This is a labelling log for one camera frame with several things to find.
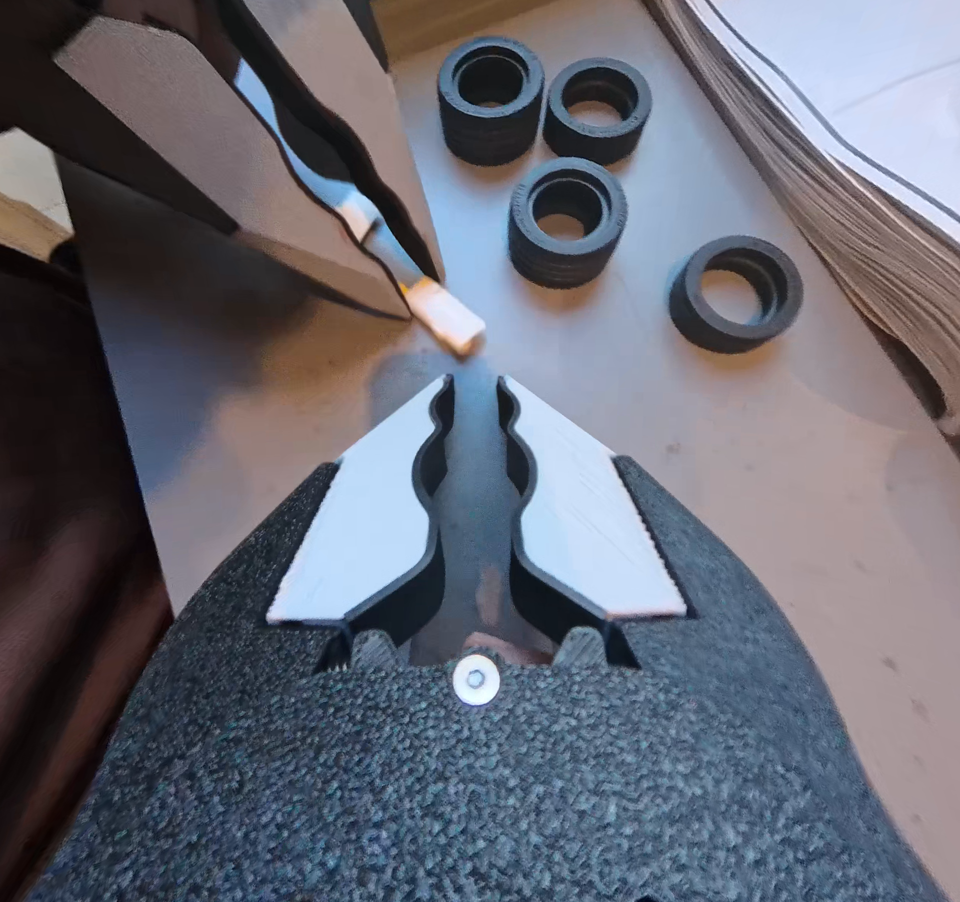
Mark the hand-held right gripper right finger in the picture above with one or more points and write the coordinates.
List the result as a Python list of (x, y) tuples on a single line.
[(592, 535)]

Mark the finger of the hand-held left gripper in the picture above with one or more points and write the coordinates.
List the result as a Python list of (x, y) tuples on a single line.
[(352, 55), (187, 130)]

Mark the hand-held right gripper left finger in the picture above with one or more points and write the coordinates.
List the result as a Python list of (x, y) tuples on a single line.
[(360, 542)]

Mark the white instruction booklet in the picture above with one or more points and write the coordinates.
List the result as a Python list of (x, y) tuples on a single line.
[(862, 92)]

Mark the grey desk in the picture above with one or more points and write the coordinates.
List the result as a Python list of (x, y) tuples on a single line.
[(750, 505)]

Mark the black toy tyre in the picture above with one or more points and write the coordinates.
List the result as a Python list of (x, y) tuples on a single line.
[(697, 325), (487, 137), (562, 265), (592, 149)]

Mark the person's brown shirt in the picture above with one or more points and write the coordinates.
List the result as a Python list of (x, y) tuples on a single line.
[(67, 505)]

